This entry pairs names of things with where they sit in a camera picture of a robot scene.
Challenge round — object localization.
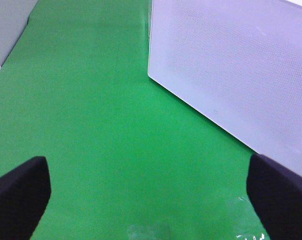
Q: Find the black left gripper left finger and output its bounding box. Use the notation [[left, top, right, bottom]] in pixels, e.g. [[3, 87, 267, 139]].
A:
[[0, 156, 51, 240]]

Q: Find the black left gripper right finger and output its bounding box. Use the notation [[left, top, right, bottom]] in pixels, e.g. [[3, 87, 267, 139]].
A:
[[246, 154, 302, 240]]

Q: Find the white microwave door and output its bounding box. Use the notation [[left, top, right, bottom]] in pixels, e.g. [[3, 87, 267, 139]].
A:
[[148, 0, 302, 176]]

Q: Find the clear plastic film piece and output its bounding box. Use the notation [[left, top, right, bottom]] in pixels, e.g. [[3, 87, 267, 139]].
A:
[[226, 195, 269, 240]]

